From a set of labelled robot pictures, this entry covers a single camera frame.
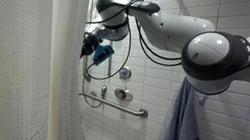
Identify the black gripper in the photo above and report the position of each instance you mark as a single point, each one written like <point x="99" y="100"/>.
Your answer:
<point x="89" y="45"/>

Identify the white dotted shower curtain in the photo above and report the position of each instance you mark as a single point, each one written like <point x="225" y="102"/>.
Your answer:
<point x="17" y="46"/>

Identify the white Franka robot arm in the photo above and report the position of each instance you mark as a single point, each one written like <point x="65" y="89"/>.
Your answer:
<point x="178" y="31"/>

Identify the round chrome valve knob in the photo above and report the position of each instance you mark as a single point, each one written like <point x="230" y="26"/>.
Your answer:
<point x="125" y="72"/>

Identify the oval chrome valve plate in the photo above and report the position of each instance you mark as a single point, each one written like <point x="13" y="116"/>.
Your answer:
<point x="123" y="94"/>

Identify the steel corner grab bar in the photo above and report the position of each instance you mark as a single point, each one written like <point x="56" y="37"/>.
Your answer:
<point x="116" y="105"/>

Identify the blue hanging cloth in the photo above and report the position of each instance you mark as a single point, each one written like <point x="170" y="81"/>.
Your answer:
<point x="181" y="133"/>

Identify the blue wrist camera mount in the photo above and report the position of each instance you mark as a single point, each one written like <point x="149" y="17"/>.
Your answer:
<point x="103" y="53"/>

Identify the chrome shower slide rail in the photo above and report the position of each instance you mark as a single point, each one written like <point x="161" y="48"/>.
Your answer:
<point x="109" y="64"/>

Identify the metal wall hook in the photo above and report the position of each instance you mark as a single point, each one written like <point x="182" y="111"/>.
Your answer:
<point x="202" y="99"/>

